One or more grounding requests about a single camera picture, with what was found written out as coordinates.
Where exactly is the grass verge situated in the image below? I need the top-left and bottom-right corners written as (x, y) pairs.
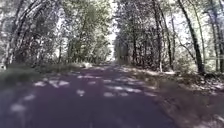
top-left (0, 62), bottom-right (88, 88)

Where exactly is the wood of trees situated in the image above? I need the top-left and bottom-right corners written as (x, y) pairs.
top-left (0, 0), bottom-right (116, 70)
top-left (113, 0), bottom-right (224, 76)

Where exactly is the dark asphalt path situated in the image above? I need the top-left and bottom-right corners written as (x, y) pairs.
top-left (0, 62), bottom-right (179, 128)

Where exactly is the leaf-strewn dirt verge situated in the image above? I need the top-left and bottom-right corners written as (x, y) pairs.
top-left (120, 64), bottom-right (224, 128)

